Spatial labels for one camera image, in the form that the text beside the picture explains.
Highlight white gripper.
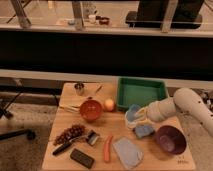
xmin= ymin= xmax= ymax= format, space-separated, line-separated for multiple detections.
xmin=128 ymin=98 xmax=177 ymax=139

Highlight white paper cup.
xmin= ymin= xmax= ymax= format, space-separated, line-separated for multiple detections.
xmin=125 ymin=113 xmax=146 ymax=130

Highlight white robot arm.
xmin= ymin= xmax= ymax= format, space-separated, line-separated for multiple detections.
xmin=125 ymin=88 xmax=213 ymax=137

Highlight green plastic tray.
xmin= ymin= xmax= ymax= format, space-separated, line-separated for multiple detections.
xmin=116 ymin=77 xmax=168 ymax=111

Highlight peach apple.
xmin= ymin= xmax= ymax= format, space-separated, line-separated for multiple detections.
xmin=103 ymin=99 xmax=115 ymax=112

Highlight light blue cloth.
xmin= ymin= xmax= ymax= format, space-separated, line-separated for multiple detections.
xmin=113 ymin=137 xmax=143 ymax=170

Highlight orange carrot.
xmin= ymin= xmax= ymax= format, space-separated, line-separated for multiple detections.
xmin=103 ymin=135 xmax=113 ymax=162

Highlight purple bowl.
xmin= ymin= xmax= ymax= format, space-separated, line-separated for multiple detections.
xmin=155 ymin=125 xmax=187 ymax=155

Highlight orange-red bowl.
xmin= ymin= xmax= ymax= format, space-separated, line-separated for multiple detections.
xmin=79 ymin=100 xmax=103 ymax=122

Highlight bunch of dark grapes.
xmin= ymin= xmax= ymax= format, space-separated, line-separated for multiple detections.
xmin=53 ymin=124 xmax=85 ymax=146

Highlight small metal cup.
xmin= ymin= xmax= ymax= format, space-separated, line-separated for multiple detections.
xmin=74 ymin=82 xmax=84 ymax=96

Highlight pale banana peel strips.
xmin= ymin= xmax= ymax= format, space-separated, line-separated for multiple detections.
xmin=59 ymin=105 xmax=79 ymax=113

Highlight black rectangular block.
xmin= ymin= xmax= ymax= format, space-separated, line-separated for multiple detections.
xmin=70 ymin=149 xmax=94 ymax=169

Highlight black office chair base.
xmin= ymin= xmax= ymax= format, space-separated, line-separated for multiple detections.
xmin=0 ymin=92 xmax=37 ymax=141

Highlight wooden-handled utensil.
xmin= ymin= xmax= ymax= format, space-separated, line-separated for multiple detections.
xmin=87 ymin=85 xmax=103 ymax=99

